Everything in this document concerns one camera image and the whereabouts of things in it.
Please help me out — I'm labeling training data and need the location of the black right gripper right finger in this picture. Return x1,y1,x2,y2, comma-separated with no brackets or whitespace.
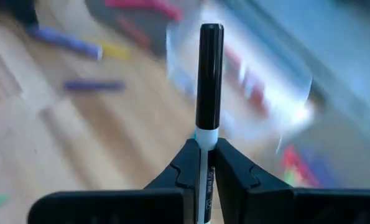
215,138,370,224

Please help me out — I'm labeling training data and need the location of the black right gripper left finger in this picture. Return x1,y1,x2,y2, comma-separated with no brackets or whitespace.
27,138,201,224

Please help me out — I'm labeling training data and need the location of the light green highlighter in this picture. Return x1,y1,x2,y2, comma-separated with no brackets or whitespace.
282,172,298,188

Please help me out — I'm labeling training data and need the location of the purple highlighter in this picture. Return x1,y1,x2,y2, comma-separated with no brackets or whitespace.
305,154,332,185
25,26,104,60
62,78,127,93

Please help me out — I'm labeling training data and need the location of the red white marker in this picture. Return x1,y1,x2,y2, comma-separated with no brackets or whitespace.
224,45,267,116

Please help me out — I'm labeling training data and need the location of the black Expo marker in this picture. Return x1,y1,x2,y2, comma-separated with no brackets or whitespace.
195,22,225,224

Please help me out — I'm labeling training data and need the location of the slim yellow highlighter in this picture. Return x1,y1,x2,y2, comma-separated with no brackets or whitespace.
99,41,132,60

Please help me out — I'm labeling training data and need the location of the pink highlighter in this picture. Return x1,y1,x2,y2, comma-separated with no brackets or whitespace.
104,0,183,22

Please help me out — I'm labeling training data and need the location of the white plastic bin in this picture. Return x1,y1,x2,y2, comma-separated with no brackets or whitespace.
276,105,370,189

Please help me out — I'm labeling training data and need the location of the clear plastic bin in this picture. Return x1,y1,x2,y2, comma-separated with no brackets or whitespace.
165,0,315,155

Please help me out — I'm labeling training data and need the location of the grey translucent plastic bin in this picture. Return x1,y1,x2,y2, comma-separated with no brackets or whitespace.
84,0,204,58

